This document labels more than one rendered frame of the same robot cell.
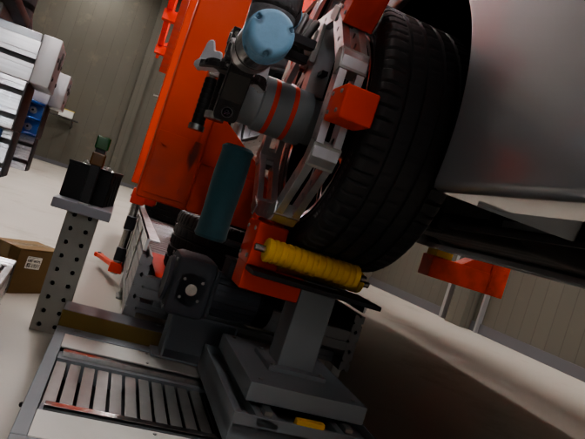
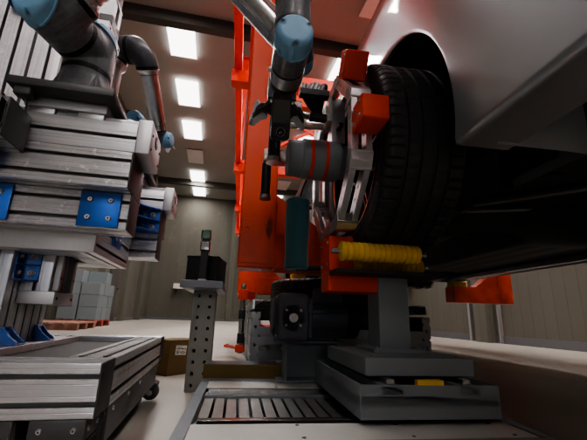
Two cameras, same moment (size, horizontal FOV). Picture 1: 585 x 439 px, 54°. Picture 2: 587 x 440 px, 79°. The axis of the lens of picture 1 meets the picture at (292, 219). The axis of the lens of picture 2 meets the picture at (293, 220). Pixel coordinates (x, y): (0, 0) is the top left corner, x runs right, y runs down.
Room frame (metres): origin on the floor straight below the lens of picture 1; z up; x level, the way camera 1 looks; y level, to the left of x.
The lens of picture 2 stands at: (0.30, 0.02, 0.32)
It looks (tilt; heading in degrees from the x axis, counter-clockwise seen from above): 15 degrees up; 9
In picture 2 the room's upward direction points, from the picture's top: 2 degrees clockwise
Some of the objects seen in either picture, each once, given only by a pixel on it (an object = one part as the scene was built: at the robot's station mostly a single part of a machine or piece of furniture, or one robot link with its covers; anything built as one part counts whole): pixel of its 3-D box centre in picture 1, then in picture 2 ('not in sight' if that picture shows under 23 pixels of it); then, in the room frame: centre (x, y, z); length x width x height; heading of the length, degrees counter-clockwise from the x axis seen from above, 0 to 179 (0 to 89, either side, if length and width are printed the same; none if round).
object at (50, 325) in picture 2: not in sight; (58, 325); (6.09, 4.91, 0.06); 1.32 x 0.92 x 0.12; 20
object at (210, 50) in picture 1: (207, 54); (256, 110); (1.14, 0.26, 0.85); 0.09 x 0.03 x 0.06; 53
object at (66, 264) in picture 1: (65, 268); (201, 339); (1.93, 0.67, 0.21); 0.10 x 0.10 x 0.42; 17
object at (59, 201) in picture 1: (86, 205); (205, 287); (1.90, 0.66, 0.44); 0.43 x 0.17 x 0.03; 17
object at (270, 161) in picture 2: (224, 85); (274, 139); (1.25, 0.23, 0.83); 0.04 x 0.04 x 0.16
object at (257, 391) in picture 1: (299, 332); (388, 319); (1.53, -0.11, 0.32); 0.40 x 0.30 x 0.28; 17
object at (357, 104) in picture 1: (350, 107); (369, 114); (1.18, -0.04, 0.85); 0.09 x 0.08 x 0.07; 17
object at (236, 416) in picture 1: (277, 400); (390, 383); (1.53, -0.11, 0.13); 0.50 x 0.36 x 0.10; 17
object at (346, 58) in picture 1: (303, 119); (336, 161); (1.48, 0.05, 0.85); 0.54 x 0.07 x 0.54; 17
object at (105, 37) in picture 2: not in sight; (89, 51); (1.02, 0.69, 0.98); 0.13 x 0.12 x 0.14; 2
